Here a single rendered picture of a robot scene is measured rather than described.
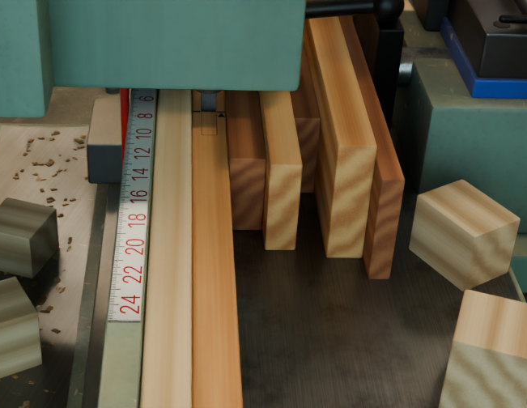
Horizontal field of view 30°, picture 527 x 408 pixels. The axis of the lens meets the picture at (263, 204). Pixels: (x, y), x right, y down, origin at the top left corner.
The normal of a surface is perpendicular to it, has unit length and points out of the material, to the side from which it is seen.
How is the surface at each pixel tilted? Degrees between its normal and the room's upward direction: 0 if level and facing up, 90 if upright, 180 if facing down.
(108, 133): 0
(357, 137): 0
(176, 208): 0
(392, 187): 90
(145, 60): 90
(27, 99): 90
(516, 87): 90
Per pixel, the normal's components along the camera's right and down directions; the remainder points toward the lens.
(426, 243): -0.83, 0.27
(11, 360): 0.51, 0.51
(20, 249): -0.29, 0.52
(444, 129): 0.06, 0.56
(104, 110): 0.05, -0.83
